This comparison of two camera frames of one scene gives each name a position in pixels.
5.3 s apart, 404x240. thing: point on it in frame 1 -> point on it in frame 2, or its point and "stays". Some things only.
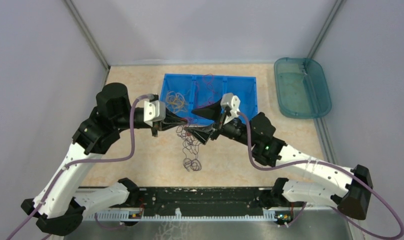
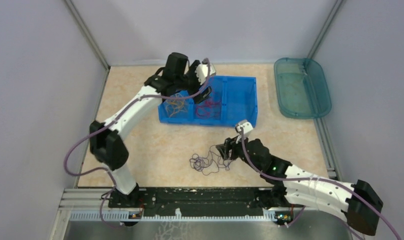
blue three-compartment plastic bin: [183, 93] stays
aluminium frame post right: [330, 19] stays
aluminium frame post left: [88, 37] stays
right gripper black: [203, 133] -> [229, 144]
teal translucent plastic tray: [301, 87] stays
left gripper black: [171, 121] -> [192, 71]
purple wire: [190, 146] -> [209, 164]
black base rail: [199, 201] stays
